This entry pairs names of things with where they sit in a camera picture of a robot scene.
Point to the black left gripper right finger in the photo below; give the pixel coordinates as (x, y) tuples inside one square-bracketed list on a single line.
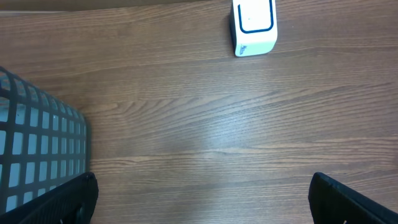
[(333, 202)]

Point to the dark grey plastic basket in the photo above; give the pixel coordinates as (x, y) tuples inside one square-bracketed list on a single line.
[(44, 142)]

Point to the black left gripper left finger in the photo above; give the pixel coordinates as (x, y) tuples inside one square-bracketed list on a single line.
[(72, 202)]

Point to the white barcode scanner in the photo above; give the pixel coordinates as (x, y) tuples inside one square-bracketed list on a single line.
[(253, 25)]

